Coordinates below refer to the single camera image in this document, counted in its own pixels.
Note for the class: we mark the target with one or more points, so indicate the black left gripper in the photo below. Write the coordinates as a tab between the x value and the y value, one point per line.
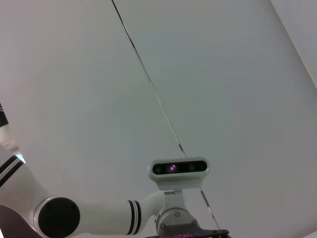
213	233

